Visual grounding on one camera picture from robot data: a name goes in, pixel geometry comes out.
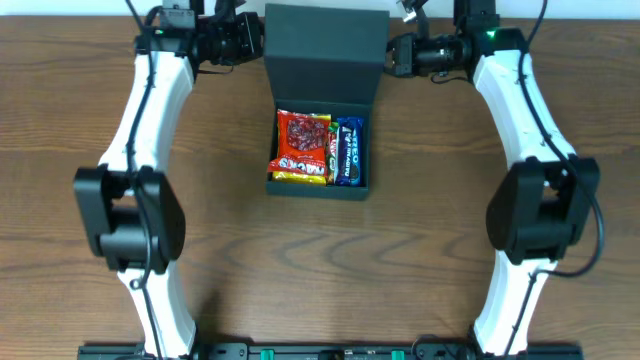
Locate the green red Milo bar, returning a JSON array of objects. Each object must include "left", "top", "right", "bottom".
[{"left": 326, "top": 122, "right": 339, "bottom": 185}]

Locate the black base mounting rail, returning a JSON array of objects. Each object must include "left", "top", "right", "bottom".
[{"left": 76, "top": 342, "right": 584, "bottom": 360}]

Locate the yellow pistachio snack bag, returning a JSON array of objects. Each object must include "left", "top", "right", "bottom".
[{"left": 271, "top": 113, "right": 332, "bottom": 187}]

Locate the red Hacks candy bag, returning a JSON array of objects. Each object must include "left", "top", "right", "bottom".
[{"left": 267, "top": 109, "right": 332, "bottom": 179}]

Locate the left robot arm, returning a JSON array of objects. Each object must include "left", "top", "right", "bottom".
[{"left": 73, "top": 0, "right": 264, "bottom": 359}]

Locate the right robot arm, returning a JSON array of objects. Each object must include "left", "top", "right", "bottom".
[{"left": 387, "top": 0, "right": 604, "bottom": 359}]

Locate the blue Oreo cookie pack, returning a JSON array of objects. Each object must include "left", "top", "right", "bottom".
[{"left": 338, "top": 117, "right": 363, "bottom": 186}]

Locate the purple Dairy Milk chocolate bar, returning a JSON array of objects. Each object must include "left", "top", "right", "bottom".
[{"left": 335, "top": 126, "right": 353, "bottom": 186}]

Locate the black gift box with lid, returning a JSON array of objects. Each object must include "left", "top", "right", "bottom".
[{"left": 264, "top": 3, "right": 390, "bottom": 201}]

